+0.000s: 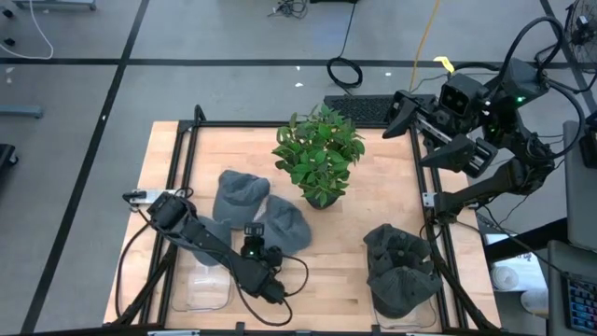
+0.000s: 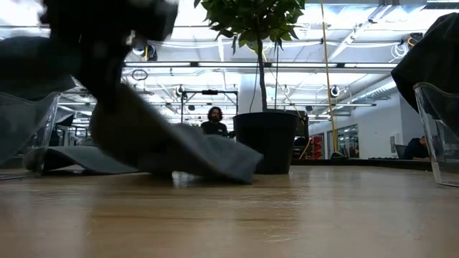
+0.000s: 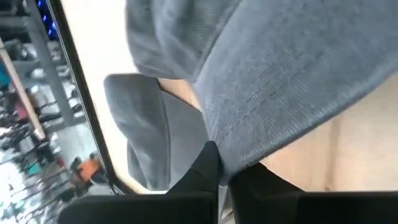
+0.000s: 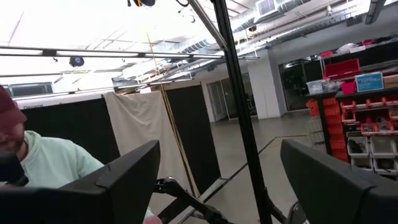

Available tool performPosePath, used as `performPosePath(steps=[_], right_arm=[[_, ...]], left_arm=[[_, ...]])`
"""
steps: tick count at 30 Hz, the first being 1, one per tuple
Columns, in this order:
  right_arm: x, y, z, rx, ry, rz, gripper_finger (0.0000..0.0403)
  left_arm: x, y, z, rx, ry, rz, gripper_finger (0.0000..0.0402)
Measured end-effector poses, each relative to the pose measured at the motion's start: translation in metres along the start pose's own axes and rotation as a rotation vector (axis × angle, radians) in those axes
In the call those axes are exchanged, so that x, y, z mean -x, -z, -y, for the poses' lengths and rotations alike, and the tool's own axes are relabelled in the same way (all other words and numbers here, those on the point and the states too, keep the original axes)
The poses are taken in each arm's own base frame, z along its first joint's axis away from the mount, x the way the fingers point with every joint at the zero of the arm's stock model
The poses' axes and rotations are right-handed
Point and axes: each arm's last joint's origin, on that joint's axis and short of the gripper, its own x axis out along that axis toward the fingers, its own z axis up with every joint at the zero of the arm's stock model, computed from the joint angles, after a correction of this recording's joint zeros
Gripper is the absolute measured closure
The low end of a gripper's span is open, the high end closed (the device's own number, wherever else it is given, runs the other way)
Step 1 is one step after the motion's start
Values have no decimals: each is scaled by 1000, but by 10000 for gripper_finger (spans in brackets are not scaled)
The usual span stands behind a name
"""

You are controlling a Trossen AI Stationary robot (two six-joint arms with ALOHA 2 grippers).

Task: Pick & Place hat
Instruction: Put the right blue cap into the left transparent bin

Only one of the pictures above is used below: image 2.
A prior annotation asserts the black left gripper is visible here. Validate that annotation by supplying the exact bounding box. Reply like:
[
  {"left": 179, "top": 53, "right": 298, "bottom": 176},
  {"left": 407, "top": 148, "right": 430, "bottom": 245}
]
[{"left": 39, "top": 0, "right": 179, "bottom": 113}]

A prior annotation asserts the green potted plant black pot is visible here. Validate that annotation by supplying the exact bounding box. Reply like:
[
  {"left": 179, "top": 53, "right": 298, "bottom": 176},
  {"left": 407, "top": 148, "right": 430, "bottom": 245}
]
[{"left": 193, "top": 0, "right": 306, "bottom": 176}]

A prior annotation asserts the blue-grey baseball cap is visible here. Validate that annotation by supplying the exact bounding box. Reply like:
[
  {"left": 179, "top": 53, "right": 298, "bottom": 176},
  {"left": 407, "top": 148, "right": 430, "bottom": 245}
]
[
  {"left": 23, "top": 84, "right": 265, "bottom": 186},
  {"left": 0, "top": 35, "right": 78, "bottom": 103}
]

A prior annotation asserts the yellow cable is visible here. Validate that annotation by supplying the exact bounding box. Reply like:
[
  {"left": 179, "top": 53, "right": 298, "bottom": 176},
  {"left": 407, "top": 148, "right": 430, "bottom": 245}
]
[{"left": 320, "top": 0, "right": 340, "bottom": 158}]

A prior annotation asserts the charcoal baseball cap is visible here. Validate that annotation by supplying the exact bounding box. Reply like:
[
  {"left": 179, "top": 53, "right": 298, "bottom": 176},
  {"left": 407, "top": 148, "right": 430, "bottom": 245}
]
[{"left": 390, "top": 12, "right": 459, "bottom": 113}]

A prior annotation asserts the red cabinet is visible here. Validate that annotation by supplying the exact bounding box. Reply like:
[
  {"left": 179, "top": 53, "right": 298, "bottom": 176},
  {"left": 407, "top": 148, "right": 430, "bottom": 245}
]
[{"left": 311, "top": 135, "right": 323, "bottom": 161}]

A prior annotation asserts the clear plastic bin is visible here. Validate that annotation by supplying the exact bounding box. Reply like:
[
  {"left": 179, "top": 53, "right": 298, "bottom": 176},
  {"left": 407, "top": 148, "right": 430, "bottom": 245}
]
[
  {"left": 0, "top": 91, "right": 62, "bottom": 181},
  {"left": 413, "top": 82, "right": 459, "bottom": 188}
]

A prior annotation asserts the person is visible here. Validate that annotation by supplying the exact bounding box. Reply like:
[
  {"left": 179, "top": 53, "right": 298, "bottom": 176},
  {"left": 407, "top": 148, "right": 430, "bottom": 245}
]
[
  {"left": 401, "top": 135, "right": 430, "bottom": 161},
  {"left": 200, "top": 106, "right": 230, "bottom": 137}
]

